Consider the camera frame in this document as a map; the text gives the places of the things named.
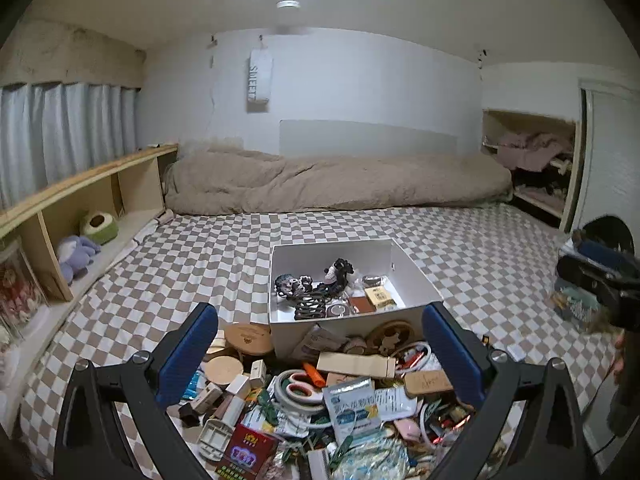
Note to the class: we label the beige quilted blanket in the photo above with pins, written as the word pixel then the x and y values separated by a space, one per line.
pixel 325 180

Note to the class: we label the purple plush toy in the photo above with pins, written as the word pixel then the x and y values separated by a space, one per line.
pixel 75 255

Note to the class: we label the grey plastic tray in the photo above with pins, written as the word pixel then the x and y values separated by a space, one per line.
pixel 215 440

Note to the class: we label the wooden plaque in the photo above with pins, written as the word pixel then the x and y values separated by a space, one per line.
pixel 427 382

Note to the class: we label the round wooden coaster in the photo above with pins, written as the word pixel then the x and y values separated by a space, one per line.
pixel 225 367

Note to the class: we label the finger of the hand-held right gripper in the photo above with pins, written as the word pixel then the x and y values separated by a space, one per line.
pixel 597 254
pixel 582 272

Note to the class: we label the black white knitted scrunchie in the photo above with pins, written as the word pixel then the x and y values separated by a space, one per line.
pixel 287 285

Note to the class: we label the round wooden box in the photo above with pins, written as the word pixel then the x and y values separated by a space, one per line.
pixel 247 337

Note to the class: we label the wall niche shelf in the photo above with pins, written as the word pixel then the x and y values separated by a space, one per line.
pixel 500 125

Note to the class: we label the round carved wooden plate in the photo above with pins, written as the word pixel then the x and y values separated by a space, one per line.
pixel 392 332

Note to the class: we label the pink clothes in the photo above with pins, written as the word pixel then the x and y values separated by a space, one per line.
pixel 525 147

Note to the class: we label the white paper leaflet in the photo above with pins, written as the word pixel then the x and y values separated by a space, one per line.
pixel 397 400

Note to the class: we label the teal printed packet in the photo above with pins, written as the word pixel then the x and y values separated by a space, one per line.
pixel 575 307

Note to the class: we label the brown white checkered bed sheet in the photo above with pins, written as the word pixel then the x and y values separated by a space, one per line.
pixel 200 250

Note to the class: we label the red lighter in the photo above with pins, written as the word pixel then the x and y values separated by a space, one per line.
pixel 412 360

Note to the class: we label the blue white medicine pack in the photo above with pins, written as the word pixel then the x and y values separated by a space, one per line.
pixel 355 405

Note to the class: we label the small white box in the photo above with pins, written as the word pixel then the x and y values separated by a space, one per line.
pixel 237 386

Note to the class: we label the grey white curtain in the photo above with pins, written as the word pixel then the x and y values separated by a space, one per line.
pixel 75 130

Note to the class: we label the crumpled grey packet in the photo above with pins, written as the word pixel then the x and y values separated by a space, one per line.
pixel 320 340

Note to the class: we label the white door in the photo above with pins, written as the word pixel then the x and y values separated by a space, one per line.
pixel 615 160

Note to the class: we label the yellow tissue pack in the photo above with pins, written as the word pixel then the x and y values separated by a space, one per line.
pixel 380 297

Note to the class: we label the brown wavy hair claw clip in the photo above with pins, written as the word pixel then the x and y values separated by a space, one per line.
pixel 310 307

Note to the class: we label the green round plush toy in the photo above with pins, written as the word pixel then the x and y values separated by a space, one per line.
pixel 105 230

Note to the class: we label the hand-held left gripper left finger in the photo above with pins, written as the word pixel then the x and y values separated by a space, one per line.
pixel 187 355

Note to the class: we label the black twisted hair clip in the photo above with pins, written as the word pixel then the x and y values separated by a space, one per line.
pixel 340 270

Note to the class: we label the white cardboard box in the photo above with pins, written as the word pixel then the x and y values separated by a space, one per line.
pixel 285 335

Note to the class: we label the round ceiling lamp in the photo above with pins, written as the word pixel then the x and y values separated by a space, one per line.
pixel 289 4

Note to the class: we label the tan long paper box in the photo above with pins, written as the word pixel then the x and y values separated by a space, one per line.
pixel 352 364

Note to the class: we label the framed picture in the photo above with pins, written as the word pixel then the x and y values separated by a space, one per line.
pixel 20 290

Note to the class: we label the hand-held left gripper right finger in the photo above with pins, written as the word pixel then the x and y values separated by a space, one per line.
pixel 452 355

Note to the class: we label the brown leather wallet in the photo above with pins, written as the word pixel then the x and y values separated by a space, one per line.
pixel 360 305

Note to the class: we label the clear plastic bag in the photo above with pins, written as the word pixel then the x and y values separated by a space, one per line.
pixel 367 460

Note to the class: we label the brown tape roll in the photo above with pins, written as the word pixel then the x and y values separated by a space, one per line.
pixel 337 310

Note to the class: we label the orange tube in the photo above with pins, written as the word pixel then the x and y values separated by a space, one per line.
pixel 312 372

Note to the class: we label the red printed box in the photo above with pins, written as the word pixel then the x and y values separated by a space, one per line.
pixel 250 452

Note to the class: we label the wooden bedside shelf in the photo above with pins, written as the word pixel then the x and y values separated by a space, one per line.
pixel 90 195

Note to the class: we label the beige curtain valance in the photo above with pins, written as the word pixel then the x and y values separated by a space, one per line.
pixel 65 55

